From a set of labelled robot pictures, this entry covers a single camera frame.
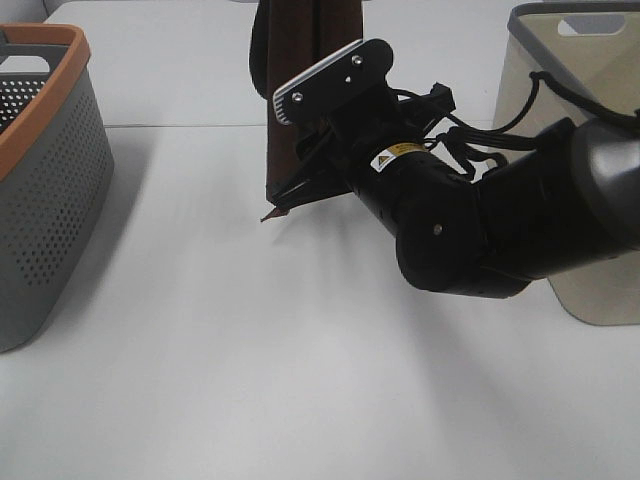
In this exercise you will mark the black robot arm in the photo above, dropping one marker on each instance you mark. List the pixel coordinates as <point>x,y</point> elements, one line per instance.
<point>474,212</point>

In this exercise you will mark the brown towel with white label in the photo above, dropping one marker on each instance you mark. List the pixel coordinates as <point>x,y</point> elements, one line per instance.
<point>287,37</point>

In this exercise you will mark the black wrist camera silver edge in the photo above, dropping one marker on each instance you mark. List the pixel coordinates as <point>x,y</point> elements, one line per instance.
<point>333,81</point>

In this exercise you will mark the grey perforated basket orange rim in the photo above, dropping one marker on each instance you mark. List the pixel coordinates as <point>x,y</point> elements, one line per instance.
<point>56,170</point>

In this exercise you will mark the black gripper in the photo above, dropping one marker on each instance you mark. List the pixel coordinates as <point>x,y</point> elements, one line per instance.
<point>316,160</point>

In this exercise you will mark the beige basket grey rim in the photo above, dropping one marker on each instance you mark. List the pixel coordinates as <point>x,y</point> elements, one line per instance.
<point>591,48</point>

